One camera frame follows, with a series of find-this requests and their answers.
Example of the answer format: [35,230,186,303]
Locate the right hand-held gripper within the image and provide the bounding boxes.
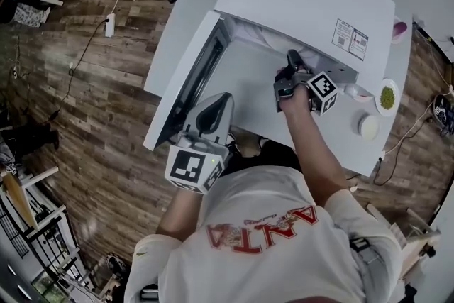
[272,49,340,117]

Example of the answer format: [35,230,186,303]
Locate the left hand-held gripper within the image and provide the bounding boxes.
[165,92,236,195]

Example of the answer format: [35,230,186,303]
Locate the person's left forearm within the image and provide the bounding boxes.
[155,184,205,244]

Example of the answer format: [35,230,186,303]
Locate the person's right forearm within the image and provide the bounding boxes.
[279,84,350,205]

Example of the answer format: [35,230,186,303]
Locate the person's black shorts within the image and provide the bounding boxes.
[226,140,302,175]

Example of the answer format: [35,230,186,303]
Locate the white pea plate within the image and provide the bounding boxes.
[375,77,401,117]

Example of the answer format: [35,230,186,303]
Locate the small white bowl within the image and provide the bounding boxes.
[357,111,380,142]

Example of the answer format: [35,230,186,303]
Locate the pile of green peas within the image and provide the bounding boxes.
[380,87,397,109]

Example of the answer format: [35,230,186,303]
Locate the white onion plate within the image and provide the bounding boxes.
[392,18,409,44]

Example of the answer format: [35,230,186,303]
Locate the purple onion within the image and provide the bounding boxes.
[393,21,408,40]

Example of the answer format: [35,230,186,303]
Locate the long white power strip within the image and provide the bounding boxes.
[104,13,116,38]

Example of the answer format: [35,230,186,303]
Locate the black round floor device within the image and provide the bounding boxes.
[433,94,454,136]

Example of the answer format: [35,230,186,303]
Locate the person's white printed t-shirt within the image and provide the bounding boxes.
[123,166,404,303]

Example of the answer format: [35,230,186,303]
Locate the black bag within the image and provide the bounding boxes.
[0,120,60,158]

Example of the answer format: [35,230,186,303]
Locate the white metal shelf rack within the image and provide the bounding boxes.
[0,173,93,303]

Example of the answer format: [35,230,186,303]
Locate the wooden side desk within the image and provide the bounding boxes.
[0,166,60,230]

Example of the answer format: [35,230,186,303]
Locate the gray right shoulder strap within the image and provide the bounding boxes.
[349,237,387,303]

